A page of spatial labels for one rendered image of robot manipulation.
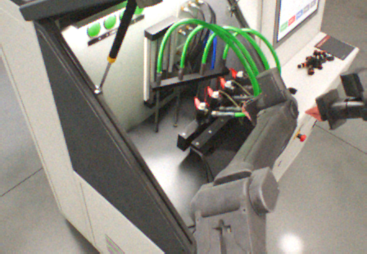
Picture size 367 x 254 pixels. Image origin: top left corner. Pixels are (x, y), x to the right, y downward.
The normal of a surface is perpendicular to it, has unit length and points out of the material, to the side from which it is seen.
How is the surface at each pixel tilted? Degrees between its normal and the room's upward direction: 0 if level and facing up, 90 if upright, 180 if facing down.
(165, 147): 0
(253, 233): 48
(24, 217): 0
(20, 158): 0
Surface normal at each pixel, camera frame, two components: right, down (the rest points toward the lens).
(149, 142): 0.09, -0.68
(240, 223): -0.60, -0.40
